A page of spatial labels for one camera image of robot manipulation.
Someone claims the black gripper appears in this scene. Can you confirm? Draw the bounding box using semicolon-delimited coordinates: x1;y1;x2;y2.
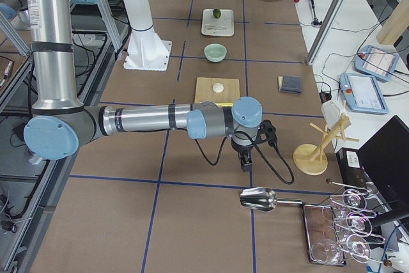
231;134;254;171

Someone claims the white ceramic spoon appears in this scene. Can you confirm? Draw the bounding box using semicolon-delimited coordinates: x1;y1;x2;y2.
204;24;227;31

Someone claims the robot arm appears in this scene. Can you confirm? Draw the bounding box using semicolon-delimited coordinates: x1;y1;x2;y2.
24;0;262;171

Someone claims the white steamed bun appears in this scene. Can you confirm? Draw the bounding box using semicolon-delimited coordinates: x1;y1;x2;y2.
212;82;224;93

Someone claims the green ceramic bowl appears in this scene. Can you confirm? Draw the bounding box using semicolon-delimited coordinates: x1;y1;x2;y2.
204;43;227;63

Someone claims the metal scoop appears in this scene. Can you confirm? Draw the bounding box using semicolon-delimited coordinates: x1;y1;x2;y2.
240;187;303;212

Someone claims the wooden mug tree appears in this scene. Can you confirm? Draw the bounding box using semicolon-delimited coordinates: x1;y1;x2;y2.
293;113;359;176

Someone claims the wooden cutting board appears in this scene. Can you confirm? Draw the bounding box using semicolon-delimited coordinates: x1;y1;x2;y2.
194;77;240;106

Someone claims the grey folded cloth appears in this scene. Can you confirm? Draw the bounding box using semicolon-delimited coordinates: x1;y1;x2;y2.
277;75;302;94

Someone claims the black glass rack tray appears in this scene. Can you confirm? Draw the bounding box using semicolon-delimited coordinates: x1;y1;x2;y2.
302;203;348;267

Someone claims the clear wine glass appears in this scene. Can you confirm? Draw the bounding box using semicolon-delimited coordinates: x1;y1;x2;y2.
310;239;343;265

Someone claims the lower teach pendant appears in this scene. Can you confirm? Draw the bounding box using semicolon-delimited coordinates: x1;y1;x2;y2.
339;73;389;114

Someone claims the teach pendant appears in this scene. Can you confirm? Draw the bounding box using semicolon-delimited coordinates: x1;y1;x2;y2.
339;73;389;114
354;45;399;82

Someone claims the black monitor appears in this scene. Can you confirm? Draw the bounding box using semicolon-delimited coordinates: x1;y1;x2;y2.
358;115;409;205

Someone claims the green avocado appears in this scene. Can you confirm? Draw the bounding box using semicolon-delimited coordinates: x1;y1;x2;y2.
213;8;221;19

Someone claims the white bear tray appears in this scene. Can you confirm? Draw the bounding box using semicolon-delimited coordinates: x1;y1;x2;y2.
201;8;235;37

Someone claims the upper teach pendant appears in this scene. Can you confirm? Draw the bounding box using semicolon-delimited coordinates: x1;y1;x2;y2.
354;45;399;82

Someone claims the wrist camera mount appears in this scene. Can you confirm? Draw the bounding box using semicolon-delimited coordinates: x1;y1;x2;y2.
256;120;277;147

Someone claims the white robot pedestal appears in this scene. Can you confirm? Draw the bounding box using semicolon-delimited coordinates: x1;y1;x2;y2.
123;0;172;72

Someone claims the aluminium frame post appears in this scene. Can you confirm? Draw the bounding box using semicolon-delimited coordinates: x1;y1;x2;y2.
306;0;345;65

